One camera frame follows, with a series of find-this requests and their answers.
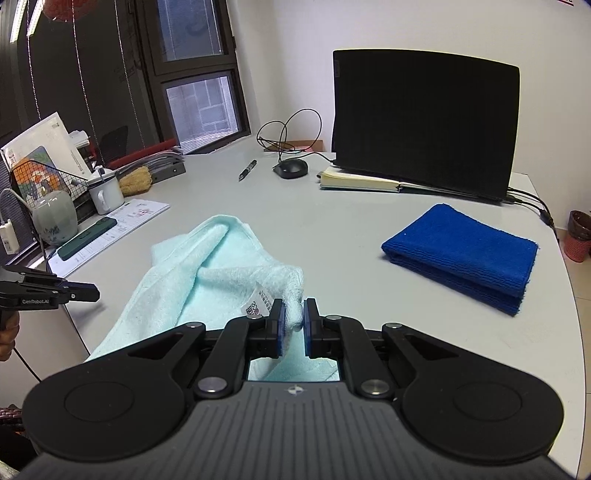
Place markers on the black laptop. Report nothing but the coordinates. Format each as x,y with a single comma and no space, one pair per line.
425,120

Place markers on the dark framed window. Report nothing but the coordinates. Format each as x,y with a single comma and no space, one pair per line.
198,83

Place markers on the light blue towel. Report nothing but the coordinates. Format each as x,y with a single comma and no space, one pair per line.
221,277

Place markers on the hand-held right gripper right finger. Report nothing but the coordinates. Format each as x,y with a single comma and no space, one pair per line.
310,328

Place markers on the grey green ceramic cup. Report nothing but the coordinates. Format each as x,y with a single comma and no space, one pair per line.
54,219

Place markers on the red mesh waste basket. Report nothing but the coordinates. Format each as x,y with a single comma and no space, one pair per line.
579,237

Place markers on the white charger plug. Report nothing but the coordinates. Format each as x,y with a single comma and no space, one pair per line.
8,237

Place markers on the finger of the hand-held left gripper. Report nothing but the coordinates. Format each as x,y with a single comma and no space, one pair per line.
81,292

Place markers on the dark green smartphone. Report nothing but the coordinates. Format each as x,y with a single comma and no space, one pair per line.
87,237

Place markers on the white printed envelope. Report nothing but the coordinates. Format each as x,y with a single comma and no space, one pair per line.
51,134

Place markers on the brown cardboard box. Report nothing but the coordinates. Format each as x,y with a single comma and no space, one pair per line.
300,145

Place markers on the white printed paper sheets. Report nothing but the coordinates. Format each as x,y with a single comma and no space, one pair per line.
134,214

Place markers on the person's left hand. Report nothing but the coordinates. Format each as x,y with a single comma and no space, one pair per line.
8,341

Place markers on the straw brush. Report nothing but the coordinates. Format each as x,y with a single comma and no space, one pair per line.
135,181

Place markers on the grey file tray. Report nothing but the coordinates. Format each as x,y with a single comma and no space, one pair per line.
161,168

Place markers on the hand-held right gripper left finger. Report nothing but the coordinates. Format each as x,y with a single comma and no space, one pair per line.
278,327

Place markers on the colourful illustrated booklet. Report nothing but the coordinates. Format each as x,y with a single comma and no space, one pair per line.
34,164

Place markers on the white enamel mug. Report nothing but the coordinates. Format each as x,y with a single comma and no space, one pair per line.
107,191

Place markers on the black pen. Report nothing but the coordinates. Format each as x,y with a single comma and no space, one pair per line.
248,170

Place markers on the folded dark blue towel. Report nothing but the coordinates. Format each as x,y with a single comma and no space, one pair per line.
461,251

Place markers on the black computer mouse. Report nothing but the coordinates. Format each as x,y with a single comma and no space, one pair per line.
290,169

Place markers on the cream paged notebook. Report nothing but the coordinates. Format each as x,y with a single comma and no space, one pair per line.
355,181

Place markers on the red hanging lantern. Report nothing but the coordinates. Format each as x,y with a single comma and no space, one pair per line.
67,8

